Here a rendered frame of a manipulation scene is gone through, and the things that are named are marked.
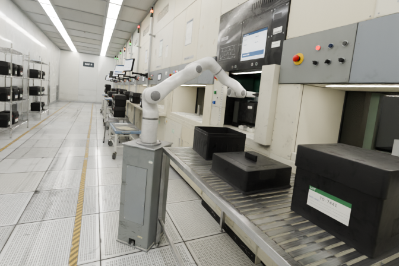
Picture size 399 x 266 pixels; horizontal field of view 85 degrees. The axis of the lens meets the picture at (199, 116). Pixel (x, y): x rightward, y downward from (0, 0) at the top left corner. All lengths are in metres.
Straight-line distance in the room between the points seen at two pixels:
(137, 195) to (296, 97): 1.26
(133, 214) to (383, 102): 1.78
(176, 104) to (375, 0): 2.79
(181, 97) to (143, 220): 2.21
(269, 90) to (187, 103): 2.23
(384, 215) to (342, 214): 0.10
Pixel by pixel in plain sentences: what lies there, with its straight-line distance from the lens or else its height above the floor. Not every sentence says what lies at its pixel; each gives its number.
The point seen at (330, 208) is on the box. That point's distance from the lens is 0.86.
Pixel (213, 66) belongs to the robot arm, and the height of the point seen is 1.40.
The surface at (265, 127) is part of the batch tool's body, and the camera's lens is 1.51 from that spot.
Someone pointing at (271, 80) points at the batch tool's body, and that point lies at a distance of 1.51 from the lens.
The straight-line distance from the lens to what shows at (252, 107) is 2.00.
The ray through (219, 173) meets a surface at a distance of 1.13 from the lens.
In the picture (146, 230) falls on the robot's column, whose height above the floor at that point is 0.17.
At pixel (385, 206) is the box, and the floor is 0.91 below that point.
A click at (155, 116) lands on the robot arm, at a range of 1.64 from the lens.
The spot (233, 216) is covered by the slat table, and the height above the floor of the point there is 0.75.
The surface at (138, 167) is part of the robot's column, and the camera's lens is 1.65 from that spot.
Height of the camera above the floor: 1.16
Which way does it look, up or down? 6 degrees down
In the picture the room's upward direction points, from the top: 5 degrees clockwise
